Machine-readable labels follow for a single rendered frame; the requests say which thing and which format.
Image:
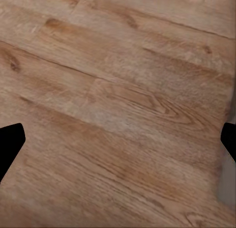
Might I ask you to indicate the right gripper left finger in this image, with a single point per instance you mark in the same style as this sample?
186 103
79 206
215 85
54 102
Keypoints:
12 138

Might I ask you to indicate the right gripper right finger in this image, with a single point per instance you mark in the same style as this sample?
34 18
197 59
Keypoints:
228 138

